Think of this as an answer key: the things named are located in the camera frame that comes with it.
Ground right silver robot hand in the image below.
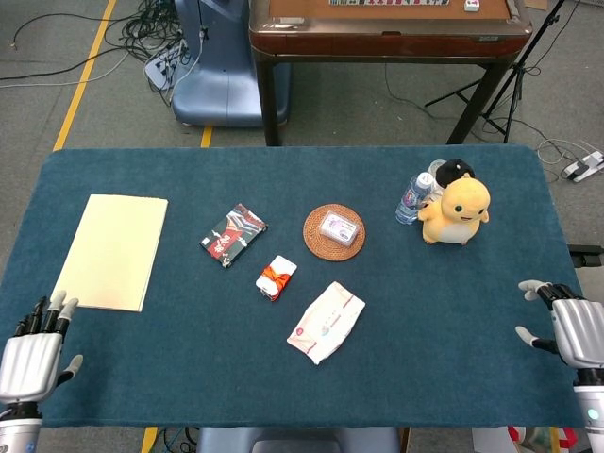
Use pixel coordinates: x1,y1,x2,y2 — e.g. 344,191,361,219
514,278,604,370

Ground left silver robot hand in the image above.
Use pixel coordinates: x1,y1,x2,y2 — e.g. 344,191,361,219
0,289,85,406

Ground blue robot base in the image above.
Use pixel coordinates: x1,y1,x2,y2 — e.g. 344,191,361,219
170,0,292,128

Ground red white packaging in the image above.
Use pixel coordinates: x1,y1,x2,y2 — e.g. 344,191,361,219
471,426,579,453

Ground cream paper folder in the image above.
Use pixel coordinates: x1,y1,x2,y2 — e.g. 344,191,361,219
49,193,170,313

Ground white grey power strip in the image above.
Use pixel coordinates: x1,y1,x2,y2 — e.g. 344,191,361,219
560,149,604,184

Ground yellow plush toy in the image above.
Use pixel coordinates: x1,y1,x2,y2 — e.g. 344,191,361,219
416,172,492,246

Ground black plush toy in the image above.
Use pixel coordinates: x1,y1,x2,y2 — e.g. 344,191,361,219
434,159,477,190

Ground clear plastic water bottle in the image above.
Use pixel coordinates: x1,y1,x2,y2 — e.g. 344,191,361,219
394,171,436,226

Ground white pink wet wipes pack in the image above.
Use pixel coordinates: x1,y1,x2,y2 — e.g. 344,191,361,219
286,280,367,366

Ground blue table cloth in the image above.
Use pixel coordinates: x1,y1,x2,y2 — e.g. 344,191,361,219
0,143,589,429

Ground clear purple plastic box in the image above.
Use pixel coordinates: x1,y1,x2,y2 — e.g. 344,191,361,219
317,210,361,248

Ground black tripod stand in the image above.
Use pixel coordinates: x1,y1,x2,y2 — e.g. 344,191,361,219
424,0,567,144

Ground grey blue robot torso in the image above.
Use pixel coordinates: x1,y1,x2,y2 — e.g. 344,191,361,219
195,427,402,453

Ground round woven rattan coaster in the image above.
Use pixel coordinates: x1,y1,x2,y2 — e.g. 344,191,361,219
302,203,367,262

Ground white power strip with plugs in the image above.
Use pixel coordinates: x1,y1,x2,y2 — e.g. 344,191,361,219
143,42,191,92

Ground brown mahjong table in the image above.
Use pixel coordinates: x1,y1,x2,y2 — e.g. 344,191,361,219
248,0,534,147

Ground row of face-up mahjong tiles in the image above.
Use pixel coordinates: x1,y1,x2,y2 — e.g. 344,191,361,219
328,0,451,8

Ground black metal bracket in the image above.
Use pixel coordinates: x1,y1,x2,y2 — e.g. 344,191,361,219
568,244,604,270

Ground black cable bundle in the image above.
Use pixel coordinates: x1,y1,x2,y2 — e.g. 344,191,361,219
120,0,193,62

